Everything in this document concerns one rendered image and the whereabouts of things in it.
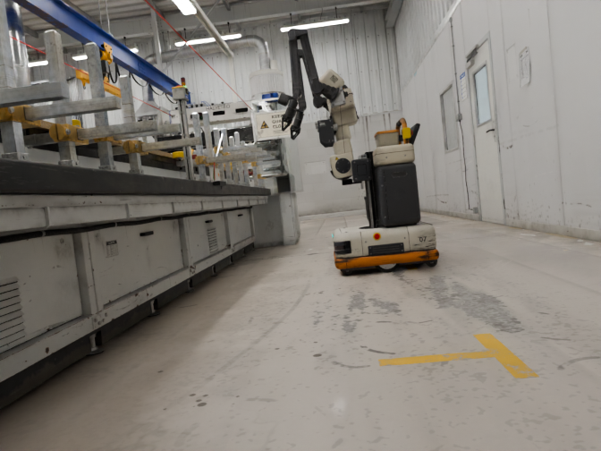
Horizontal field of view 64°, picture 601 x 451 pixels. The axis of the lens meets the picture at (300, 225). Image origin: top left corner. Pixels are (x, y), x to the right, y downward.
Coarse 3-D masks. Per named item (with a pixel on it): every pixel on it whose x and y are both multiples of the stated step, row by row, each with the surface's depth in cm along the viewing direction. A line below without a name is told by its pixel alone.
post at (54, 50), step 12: (48, 36) 144; (60, 36) 147; (48, 48) 144; (60, 48) 146; (48, 60) 145; (60, 60) 146; (48, 72) 145; (60, 72) 145; (60, 120) 145; (60, 144) 146; (72, 144) 148; (60, 156) 146; (72, 156) 147
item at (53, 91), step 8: (16, 88) 99; (24, 88) 98; (32, 88) 98; (40, 88) 98; (48, 88) 98; (56, 88) 98; (64, 88) 99; (0, 96) 99; (8, 96) 99; (16, 96) 99; (24, 96) 99; (32, 96) 98; (40, 96) 98; (48, 96) 98; (56, 96) 98; (64, 96) 99; (0, 104) 99; (8, 104) 100; (16, 104) 100; (24, 104) 101
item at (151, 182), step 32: (0, 160) 111; (64, 160) 146; (0, 192) 115; (32, 192) 126; (64, 192) 139; (96, 192) 156; (128, 192) 179; (160, 192) 212; (192, 192) 259; (224, 192) 334; (256, 192) 466
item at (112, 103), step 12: (24, 108) 125; (36, 108) 124; (48, 108) 124; (60, 108) 124; (72, 108) 124; (84, 108) 123; (96, 108) 123; (108, 108) 123; (120, 108) 125; (36, 120) 127
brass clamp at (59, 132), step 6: (54, 126) 143; (60, 126) 143; (66, 126) 145; (72, 126) 147; (54, 132) 143; (60, 132) 143; (66, 132) 143; (72, 132) 147; (54, 138) 143; (60, 138) 143; (66, 138) 145; (72, 138) 147; (78, 144) 154; (84, 144) 156
